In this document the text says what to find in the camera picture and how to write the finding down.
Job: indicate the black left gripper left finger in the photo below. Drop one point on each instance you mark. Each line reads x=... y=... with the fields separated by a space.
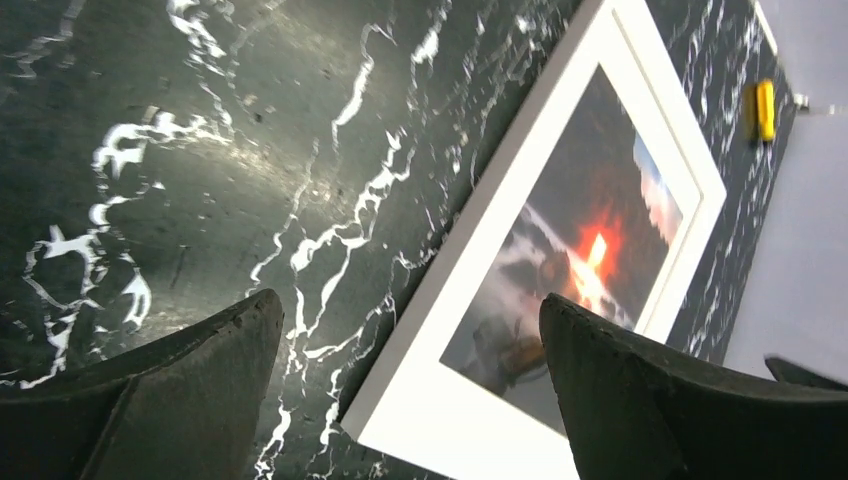
x=185 y=406

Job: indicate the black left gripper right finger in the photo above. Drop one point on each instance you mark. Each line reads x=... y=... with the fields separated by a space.
x=634 y=408

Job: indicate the white picture frame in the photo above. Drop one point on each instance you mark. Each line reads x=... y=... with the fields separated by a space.
x=416 y=409

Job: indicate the yellow screwdriver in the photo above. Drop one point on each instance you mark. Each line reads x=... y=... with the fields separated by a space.
x=759 y=107

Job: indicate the sunset photo in frame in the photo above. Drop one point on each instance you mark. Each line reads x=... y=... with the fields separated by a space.
x=596 y=229

